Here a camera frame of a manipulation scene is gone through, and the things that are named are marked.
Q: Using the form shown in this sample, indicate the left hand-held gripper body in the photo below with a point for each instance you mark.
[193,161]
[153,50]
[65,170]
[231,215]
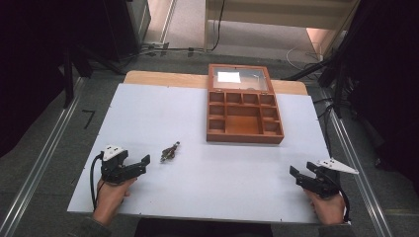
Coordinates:
[113,166]

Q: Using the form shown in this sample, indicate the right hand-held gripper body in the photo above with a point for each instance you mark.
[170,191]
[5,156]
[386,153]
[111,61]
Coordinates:
[326,184]

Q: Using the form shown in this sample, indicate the small metal brooch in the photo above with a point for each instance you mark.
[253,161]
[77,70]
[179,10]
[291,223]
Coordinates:
[169,152]

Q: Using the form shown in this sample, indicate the brown wooden compartment box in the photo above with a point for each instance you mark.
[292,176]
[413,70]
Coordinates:
[243,125]

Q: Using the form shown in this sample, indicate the person's right hand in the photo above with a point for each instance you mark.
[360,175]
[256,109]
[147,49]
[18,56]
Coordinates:
[329,210]

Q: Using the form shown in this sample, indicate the person's left hand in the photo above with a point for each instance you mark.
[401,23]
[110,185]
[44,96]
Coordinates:
[110,200]

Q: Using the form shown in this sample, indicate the white board sheet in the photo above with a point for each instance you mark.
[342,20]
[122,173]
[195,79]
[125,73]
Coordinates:
[204,184]

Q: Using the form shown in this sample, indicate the person's dark lap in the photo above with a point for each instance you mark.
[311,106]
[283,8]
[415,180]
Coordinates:
[204,228]

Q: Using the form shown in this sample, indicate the black metal stand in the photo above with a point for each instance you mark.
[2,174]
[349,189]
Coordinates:
[69,79]
[336,72]

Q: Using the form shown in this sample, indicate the dark curtain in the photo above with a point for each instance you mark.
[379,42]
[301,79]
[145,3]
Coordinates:
[29,65]
[388,82]

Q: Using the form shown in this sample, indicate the black cabinet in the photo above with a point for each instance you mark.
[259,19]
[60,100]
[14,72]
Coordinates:
[126,26]

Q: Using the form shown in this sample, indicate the beige shelf unit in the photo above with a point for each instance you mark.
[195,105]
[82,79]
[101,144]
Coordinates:
[273,13]

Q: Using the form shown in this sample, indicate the aluminium floor rail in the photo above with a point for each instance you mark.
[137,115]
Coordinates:
[39,154]
[359,171]

